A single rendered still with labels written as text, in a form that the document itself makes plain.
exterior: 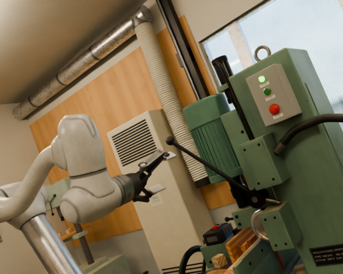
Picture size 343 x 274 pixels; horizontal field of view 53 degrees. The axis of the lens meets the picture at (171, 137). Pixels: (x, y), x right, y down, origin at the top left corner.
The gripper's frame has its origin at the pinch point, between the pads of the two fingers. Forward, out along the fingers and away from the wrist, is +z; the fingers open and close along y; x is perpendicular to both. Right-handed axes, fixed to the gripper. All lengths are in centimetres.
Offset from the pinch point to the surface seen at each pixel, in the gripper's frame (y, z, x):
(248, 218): -9.7, 20.6, -27.9
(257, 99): 35.1, 6.8, -17.9
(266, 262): -17.5, 15.3, -41.2
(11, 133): -148, 110, 270
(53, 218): -220, 123, 190
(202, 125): 15.4, 15.5, 0.6
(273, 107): 35.2, 5.8, -23.6
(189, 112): 17.4, 15.3, 7.5
